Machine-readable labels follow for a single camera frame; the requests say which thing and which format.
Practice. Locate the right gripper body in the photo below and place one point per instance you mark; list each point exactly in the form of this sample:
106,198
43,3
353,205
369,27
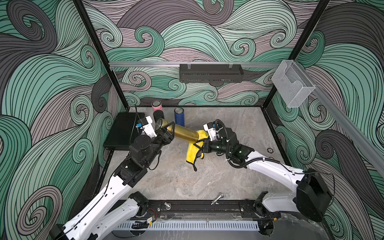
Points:
215,147

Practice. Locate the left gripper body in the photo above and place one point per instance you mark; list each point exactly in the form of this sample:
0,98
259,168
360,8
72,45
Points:
164,141

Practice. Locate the black thermos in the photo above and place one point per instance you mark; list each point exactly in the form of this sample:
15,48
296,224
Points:
158,114

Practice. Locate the gold thermos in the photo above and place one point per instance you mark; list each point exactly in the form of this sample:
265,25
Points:
178,131

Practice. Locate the blue thermos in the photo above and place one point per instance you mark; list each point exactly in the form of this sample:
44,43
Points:
179,114

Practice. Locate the yellow grey cleaning cloth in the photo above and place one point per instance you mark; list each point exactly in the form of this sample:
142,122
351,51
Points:
195,150

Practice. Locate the pink thermos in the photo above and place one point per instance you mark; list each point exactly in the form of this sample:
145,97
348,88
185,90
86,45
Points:
157,105

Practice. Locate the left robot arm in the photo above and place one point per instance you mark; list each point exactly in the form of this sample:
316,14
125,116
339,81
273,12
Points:
97,219

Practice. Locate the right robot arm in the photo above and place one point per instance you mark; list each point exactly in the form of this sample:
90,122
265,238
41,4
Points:
309,195

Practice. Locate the black hard case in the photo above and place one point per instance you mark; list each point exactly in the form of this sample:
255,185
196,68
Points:
123,131

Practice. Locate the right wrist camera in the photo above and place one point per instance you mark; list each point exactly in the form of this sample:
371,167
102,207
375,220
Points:
213,130

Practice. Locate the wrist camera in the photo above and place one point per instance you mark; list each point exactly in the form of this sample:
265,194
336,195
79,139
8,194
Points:
213,130
145,124

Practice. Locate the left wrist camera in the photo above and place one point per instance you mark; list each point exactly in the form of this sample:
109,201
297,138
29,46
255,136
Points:
145,124

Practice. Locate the silver bolt on rail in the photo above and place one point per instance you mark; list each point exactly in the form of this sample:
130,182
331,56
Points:
215,201

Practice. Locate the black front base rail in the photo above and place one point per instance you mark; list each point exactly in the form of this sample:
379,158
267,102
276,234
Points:
245,208

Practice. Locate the black wall shelf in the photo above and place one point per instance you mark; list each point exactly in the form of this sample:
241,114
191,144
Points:
215,74

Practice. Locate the silver knob on rail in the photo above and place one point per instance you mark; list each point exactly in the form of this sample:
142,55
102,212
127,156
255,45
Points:
168,206

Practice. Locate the clear acrylic wall holder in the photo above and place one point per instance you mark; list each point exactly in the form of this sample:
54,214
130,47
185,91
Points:
293,83

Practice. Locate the white slotted cable duct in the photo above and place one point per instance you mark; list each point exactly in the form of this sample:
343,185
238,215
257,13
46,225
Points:
203,226

